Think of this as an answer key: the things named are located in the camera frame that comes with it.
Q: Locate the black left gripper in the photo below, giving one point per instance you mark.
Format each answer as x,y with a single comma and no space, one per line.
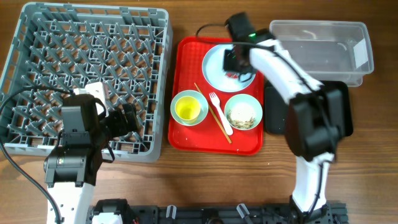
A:
121,127

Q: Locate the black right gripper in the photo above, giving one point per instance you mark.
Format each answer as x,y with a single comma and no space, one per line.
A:
227,65

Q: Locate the red snack wrapper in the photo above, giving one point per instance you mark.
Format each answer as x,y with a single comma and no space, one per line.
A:
232,75

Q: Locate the green bowl with food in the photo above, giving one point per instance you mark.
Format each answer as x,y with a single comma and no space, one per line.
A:
240,98

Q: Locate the yellow plastic cup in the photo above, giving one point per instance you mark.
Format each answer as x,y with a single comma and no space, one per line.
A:
188,109

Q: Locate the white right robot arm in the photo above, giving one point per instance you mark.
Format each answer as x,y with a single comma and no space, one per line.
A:
315,122

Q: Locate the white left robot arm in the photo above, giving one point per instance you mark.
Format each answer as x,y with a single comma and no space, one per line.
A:
71,167

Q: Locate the grey dishwasher rack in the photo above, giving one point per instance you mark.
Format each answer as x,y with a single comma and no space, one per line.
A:
60,47

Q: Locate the light blue plate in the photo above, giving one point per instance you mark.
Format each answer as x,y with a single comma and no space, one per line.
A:
212,68

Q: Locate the white plastic fork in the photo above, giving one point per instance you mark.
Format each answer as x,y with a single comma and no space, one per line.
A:
216,102

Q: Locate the wooden chopstick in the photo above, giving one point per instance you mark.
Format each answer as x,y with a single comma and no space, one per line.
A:
215,117

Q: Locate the green bowl under cup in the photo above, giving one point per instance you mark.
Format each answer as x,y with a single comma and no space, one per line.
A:
199,97

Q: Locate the red plastic tray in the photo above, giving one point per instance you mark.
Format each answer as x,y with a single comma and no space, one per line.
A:
207,135

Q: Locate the black tray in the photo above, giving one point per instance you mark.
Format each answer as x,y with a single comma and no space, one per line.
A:
275,110

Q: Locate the rice and food scraps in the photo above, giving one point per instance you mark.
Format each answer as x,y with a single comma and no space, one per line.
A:
242,116

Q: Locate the clear plastic bin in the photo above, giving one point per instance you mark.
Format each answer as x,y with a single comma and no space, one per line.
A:
328,50

